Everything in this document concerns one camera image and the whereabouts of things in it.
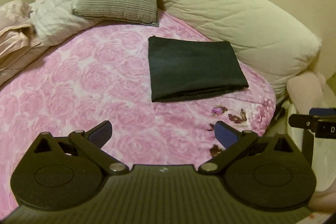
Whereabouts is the dark green garment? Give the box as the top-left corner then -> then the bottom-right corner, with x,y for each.
148,36 -> 249,102

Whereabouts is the pale pink stool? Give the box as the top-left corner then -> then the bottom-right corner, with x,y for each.
286,71 -> 326,114

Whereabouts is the large cream quilted pillow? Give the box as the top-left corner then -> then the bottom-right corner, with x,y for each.
159,0 -> 321,100

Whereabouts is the beige satin quilt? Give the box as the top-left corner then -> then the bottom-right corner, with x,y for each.
1,0 -> 50,85

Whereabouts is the white quilted duvet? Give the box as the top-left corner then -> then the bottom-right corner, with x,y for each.
30,0 -> 103,48

